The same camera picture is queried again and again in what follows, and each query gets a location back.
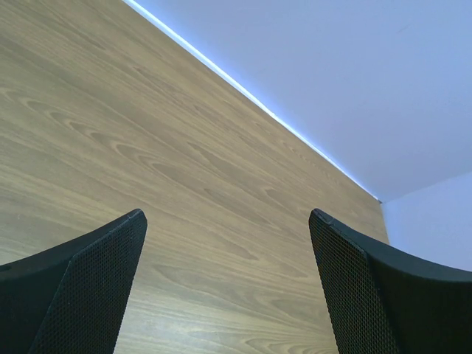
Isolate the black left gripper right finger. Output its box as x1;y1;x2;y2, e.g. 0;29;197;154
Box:
309;209;471;353

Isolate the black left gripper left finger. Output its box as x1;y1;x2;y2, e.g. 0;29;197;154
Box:
1;209;148;353

